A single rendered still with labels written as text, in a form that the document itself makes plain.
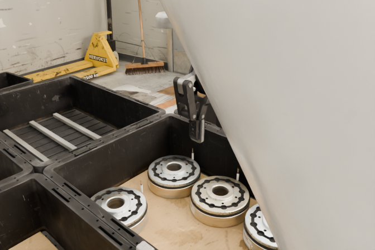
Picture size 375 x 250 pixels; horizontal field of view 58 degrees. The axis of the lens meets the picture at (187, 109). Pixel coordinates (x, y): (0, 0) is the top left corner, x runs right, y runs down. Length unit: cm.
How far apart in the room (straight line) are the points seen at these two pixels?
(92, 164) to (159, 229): 16
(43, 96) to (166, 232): 57
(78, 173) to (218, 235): 26
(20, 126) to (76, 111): 15
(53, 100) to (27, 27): 310
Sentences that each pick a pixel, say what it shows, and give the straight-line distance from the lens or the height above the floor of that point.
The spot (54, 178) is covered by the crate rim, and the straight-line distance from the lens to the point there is 56.
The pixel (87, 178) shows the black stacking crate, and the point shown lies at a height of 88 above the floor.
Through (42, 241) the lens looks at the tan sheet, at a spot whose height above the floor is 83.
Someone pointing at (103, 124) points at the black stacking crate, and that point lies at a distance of 93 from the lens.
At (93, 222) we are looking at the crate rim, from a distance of 46.
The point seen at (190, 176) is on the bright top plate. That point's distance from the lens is 64.
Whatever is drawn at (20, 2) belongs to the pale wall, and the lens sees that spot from 404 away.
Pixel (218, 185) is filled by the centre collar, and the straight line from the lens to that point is 62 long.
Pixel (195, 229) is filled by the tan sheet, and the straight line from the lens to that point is 58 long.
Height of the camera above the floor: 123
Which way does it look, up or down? 24 degrees down
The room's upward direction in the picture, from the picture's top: straight up
